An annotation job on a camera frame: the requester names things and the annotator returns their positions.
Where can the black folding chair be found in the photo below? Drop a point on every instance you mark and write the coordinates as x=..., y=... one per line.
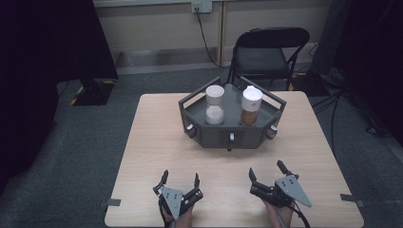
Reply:
x=261, y=58

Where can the grey tape strip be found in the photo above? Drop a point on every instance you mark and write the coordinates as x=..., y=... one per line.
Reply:
x=113, y=202
x=350, y=199

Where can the person's left hand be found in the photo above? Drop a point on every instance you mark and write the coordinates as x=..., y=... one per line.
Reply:
x=183, y=218

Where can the dark grey corner rack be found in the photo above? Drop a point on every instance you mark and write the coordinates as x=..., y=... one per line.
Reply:
x=231, y=134

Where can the clear jar with grey lid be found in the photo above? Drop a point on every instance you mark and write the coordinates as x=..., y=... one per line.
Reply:
x=214, y=104

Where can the black curtain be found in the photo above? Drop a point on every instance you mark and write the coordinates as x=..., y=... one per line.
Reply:
x=374, y=63
x=41, y=79

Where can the person's right hand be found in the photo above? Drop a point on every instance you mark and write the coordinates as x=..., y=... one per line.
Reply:
x=278, y=217

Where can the spice jar with white cap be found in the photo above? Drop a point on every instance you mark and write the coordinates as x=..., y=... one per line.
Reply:
x=251, y=106

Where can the beige wall conduit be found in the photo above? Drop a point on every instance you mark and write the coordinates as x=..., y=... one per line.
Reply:
x=222, y=31

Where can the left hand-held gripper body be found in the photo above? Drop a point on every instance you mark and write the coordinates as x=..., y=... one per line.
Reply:
x=173, y=199

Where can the black stand base striped tape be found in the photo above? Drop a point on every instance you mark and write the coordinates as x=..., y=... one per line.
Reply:
x=95, y=91

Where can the white wall socket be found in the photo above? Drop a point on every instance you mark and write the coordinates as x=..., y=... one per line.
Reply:
x=201, y=6

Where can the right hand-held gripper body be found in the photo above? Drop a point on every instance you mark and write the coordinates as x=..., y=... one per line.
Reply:
x=285, y=189

